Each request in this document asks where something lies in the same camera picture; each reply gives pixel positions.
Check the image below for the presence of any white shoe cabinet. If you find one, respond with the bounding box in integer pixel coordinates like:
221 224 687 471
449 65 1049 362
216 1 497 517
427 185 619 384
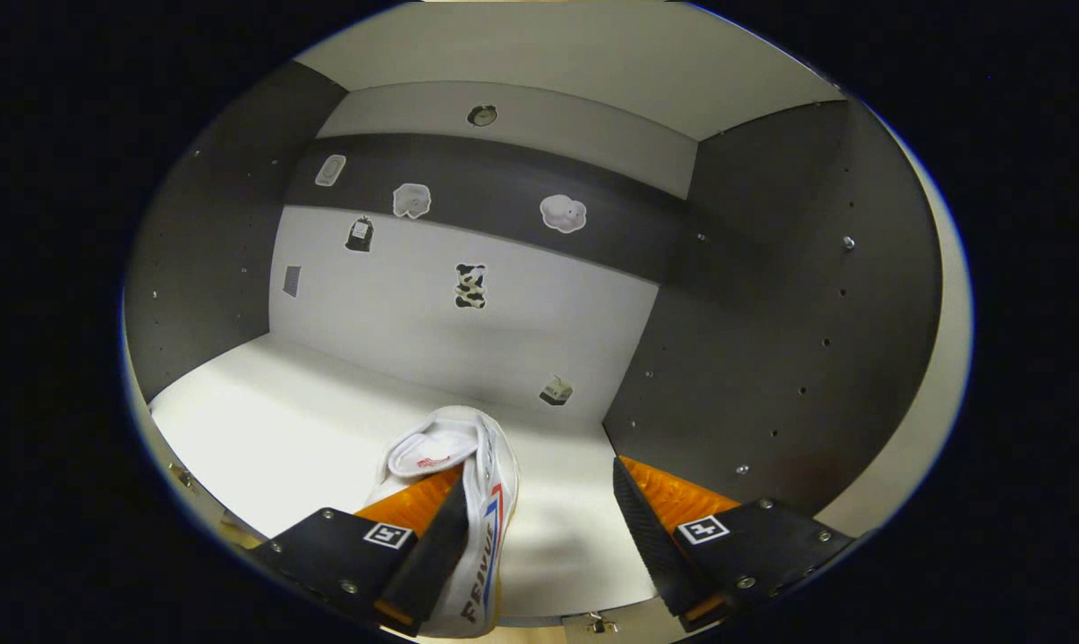
121 0 974 638

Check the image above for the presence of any white shoe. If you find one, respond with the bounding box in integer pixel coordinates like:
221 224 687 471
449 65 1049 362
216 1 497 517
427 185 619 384
365 405 521 639

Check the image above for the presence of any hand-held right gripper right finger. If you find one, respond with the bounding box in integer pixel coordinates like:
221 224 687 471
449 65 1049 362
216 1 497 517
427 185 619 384
613 454 855 631

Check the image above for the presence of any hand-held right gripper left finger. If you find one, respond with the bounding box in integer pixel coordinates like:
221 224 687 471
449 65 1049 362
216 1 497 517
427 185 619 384
249 463 471 627

